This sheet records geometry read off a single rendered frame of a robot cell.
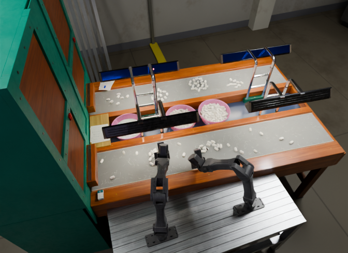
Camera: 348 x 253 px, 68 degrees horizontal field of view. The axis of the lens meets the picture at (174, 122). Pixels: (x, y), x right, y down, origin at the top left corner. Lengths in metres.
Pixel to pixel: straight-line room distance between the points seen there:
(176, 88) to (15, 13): 1.43
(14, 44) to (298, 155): 1.81
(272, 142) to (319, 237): 1.01
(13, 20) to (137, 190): 1.15
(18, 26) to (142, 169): 1.13
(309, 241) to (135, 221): 1.54
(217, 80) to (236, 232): 1.37
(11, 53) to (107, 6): 2.93
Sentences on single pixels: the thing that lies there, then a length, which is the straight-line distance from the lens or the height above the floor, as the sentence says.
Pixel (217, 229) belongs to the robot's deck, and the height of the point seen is 0.67.
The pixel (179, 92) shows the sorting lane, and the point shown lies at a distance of 2.35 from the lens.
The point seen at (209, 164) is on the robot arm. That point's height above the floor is 0.98.
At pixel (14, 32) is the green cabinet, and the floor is 1.79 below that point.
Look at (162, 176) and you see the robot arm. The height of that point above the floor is 1.10.
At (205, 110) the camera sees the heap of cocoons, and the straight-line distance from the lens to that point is 2.20.
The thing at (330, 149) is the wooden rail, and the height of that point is 0.77.
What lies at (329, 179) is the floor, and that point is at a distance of 3.04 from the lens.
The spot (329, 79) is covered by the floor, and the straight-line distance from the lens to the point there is 4.18.
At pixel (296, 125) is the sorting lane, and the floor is 0.74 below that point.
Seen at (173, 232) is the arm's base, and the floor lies 0.68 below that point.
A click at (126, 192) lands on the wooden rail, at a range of 1.77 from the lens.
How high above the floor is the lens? 2.33
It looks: 49 degrees down
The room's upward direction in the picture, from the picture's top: 1 degrees counter-clockwise
